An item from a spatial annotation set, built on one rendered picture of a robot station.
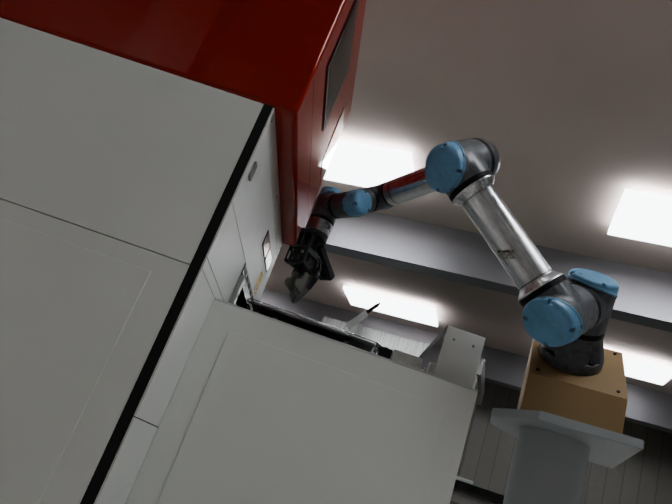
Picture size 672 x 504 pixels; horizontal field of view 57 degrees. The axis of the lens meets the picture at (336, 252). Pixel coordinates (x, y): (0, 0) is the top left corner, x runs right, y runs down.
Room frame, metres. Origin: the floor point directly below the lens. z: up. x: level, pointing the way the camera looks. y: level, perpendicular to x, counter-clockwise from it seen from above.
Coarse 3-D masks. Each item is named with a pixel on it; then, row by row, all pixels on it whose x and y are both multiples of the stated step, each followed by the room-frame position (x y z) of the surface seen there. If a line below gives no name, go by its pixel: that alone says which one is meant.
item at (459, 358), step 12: (456, 336) 1.41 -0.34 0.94; (468, 336) 1.41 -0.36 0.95; (480, 336) 1.41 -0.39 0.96; (444, 348) 1.41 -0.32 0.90; (456, 348) 1.41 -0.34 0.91; (468, 348) 1.41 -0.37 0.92; (480, 348) 1.41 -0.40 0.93; (444, 360) 1.41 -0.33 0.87; (456, 360) 1.41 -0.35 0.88; (468, 360) 1.41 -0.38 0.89; (444, 372) 1.41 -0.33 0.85; (456, 372) 1.41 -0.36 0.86; (468, 372) 1.41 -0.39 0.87; (468, 384) 1.41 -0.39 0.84
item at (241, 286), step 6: (240, 276) 1.55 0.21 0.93; (240, 282) 1.55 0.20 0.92; (246, 282) 1.61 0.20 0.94; (234, 288) 1.55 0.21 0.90; (240, 288) 1.56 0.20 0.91; (246, 288) 1.64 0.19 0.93; (234, 294) 1.55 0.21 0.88; (240, 294) 1.66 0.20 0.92; (246, 294) 1.67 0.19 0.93; (234, 300) 1.55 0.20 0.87; (246, 300) 1.71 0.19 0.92; (246, 306) 1.77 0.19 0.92
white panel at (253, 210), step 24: (264, 120) 1.19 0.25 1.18; (264, 144) 1.24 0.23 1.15; (240, 168) 1.19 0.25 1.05; (264, 168) 1.33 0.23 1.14; (240, 192) 1.22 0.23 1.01; (264, 192) 1.43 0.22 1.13; (216, 216) 1.19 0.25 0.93; (240, 216) 1.30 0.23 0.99; (264, 216) 1.54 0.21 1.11; (216, 240) 1.20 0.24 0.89; (240, 240) 1.40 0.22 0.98; (264, 240) 1.66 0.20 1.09; (192, 264) 1.19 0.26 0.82; (216, 264) 1.28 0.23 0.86; (240, 264) 1.50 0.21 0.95; (264, 264) 1.83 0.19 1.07; (216, 288) 1.37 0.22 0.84
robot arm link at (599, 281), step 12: (576, 276) 1.28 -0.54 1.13; (588, 276) 1.28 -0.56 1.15; (600, 276) 1.30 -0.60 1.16; (588, 288) 1.27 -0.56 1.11; (600, 288) 1.26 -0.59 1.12; (612, 288) 1.26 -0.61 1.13; (600, 300) 1.27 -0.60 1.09; (612, 300) 1.29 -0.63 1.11; (600, 312) 1.27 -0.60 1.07; (600, 324) 1.32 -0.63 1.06
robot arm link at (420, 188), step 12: (492, 144) 1.29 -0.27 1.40; (396, 180) 1.57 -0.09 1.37; (408, 180) 1.53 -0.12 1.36; (420, 180) 1.50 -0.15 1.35; (384, 192) 1.61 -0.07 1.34; (396, 192) 1.58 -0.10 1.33; (408, 192) 1.55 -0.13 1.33; (420, 192) 1.53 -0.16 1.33; (432, 192) 1.52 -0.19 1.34; (384, 204) 1.65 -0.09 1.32; (396, 204) 1.63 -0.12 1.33
